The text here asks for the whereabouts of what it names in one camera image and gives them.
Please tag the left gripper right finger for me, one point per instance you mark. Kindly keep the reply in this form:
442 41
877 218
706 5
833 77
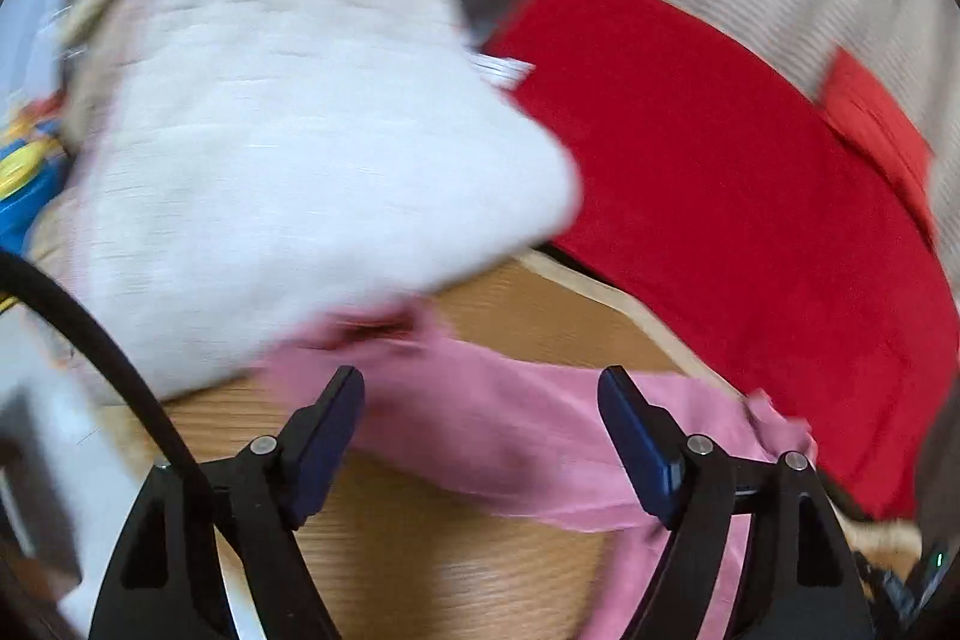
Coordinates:
798 578

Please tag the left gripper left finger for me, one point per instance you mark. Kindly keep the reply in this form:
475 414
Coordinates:
164 578

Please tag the woven bamboo bed mat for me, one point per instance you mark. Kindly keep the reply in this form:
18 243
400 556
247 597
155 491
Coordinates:
396 557

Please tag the red blanket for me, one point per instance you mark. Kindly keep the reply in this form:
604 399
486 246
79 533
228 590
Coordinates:
716 194

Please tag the colourful toy box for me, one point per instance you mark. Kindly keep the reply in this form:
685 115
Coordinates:
34 166

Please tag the white quilted pillow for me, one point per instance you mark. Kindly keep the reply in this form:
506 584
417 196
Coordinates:
250 165

